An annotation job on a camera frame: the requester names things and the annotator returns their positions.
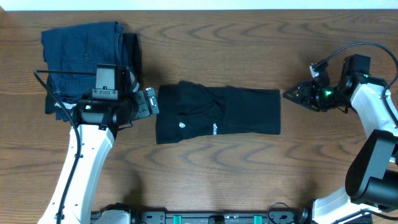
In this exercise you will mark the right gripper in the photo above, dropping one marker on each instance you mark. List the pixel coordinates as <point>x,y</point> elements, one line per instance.
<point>306,95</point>

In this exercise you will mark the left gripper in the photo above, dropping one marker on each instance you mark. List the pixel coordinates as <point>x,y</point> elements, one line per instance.
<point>144,109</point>

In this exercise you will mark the black t-shirt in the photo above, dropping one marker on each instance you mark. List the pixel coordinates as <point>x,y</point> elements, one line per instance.
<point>189,110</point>

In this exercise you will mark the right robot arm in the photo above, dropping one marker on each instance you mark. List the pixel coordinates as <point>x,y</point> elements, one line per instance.
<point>370,186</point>

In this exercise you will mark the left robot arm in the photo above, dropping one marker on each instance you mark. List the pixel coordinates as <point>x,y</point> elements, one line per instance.
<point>96,120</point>

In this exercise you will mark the folded black garment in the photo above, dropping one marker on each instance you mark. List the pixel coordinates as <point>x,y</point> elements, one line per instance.
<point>133,56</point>

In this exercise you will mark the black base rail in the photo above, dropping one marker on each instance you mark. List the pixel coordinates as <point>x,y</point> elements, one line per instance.
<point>122,213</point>

